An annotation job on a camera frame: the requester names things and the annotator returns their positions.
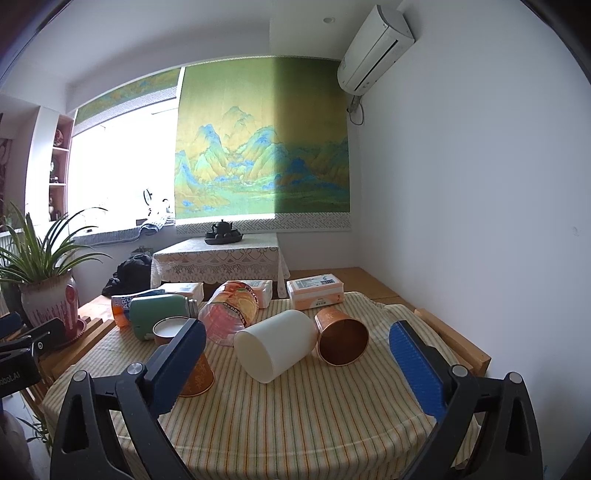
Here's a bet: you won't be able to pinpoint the orange paper cup copper inside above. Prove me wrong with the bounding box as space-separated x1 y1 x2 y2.
314 307 370 366

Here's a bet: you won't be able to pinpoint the windowsill cushion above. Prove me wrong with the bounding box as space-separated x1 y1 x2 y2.
74 226 144 247

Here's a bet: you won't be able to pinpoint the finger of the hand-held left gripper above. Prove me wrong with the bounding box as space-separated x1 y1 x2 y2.
18 318 64 360
0 312 24 343

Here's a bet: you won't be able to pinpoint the white wall shelf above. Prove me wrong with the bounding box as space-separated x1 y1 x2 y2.
46 113 75 222

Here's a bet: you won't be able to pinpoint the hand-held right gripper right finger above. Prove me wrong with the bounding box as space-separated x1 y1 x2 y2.
389 320 543 480

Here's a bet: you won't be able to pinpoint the striped tablecloth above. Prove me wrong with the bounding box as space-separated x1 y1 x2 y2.
41 292 481 480

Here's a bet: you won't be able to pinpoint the small table with lace cloth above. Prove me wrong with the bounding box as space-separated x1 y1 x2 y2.
151 234 291 298

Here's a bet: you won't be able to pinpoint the white cup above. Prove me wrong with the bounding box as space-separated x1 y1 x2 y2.
233 309 319 384

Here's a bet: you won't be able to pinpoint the orange patterned paper cup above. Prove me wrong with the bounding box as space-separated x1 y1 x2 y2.
152 316 216 398

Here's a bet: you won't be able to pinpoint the green insulated bottle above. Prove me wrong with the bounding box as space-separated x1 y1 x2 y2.
129 295 199 341

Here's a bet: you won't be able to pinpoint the white air conditioner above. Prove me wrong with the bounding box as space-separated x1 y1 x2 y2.
337 4 415 96

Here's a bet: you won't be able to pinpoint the wooden table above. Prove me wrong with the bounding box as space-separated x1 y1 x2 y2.
21 267 491 416

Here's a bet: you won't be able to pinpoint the large landscape roller blind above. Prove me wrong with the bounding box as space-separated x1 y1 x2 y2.
174 56 352 232

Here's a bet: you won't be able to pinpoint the potted plant in white pot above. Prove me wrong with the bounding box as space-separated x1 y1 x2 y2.
0 200 112 343

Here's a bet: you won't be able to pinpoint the narrow landscape roller blind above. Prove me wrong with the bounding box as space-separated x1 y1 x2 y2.
74 67 182 125

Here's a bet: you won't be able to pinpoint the pale orange tissue pack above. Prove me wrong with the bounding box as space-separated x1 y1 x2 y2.
240 280 274 309

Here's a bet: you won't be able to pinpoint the orange drink carton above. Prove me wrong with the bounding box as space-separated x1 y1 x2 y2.
111 291 139 328

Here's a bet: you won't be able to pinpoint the blue white cloth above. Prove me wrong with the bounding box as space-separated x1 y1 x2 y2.
137 216 176 236

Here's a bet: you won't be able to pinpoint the green plant leaves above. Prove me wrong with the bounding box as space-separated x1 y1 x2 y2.
17 413 52 457

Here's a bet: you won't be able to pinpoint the orange white tissue pack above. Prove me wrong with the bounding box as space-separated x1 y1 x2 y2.
287 273 346 311

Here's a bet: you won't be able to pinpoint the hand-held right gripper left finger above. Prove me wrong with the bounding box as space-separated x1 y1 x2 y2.
50 318 207 480

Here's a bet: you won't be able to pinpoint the wooden slat trivet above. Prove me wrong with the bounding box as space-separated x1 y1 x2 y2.
50 316 117 380

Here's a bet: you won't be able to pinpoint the black bag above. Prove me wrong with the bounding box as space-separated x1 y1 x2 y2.
102 254 154 297

